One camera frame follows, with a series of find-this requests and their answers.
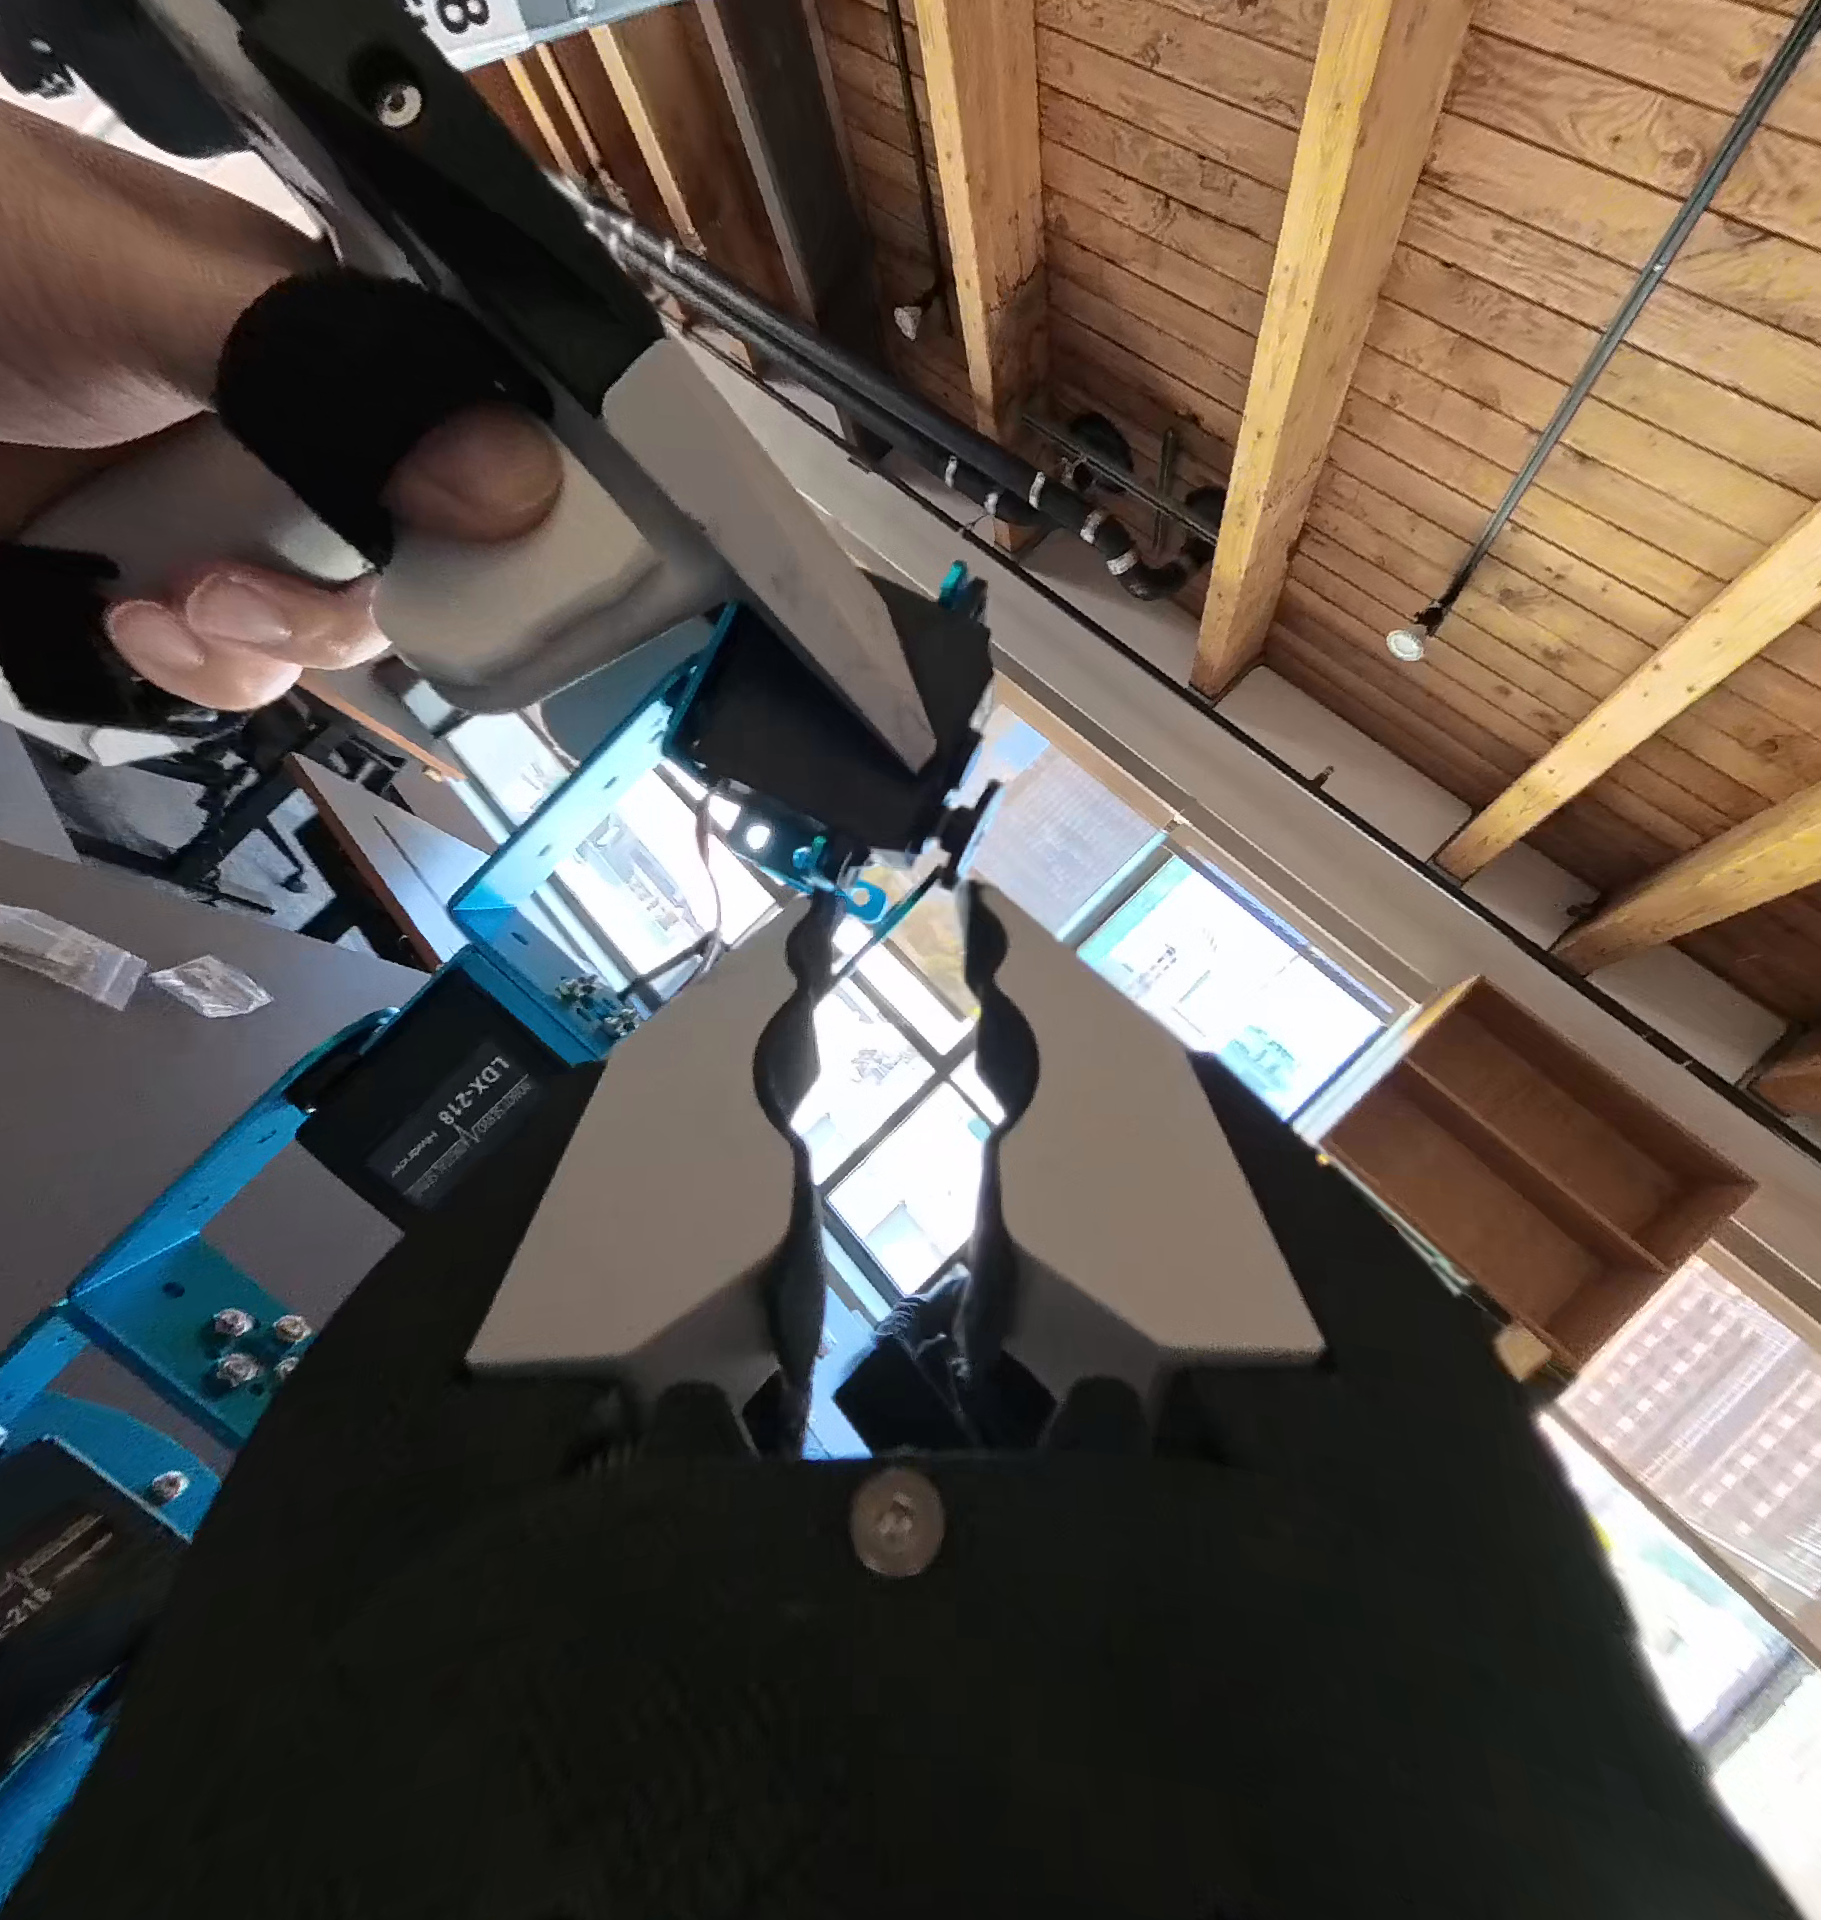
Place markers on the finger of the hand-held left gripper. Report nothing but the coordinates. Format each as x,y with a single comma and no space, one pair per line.
791,570

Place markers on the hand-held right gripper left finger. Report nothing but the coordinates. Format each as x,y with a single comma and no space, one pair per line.
642,1200

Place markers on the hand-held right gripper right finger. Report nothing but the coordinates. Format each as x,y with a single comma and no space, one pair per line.
1150,1200

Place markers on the blue toy robot arm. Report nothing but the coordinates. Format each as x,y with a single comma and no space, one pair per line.
162,1290

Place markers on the person's left hand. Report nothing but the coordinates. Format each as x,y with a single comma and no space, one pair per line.
71,300

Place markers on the thick black ceiling pipes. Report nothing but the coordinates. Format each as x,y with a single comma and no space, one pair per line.
851,405

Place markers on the wooden hanging box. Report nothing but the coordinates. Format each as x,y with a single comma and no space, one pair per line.
1541,1171

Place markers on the small clear bag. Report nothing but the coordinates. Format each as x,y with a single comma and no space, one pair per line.
47,952
208,985

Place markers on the tall side window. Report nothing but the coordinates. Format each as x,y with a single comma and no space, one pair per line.
1736,1441

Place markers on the thin black ceiling pipe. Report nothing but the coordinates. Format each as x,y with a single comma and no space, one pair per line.
1631,315

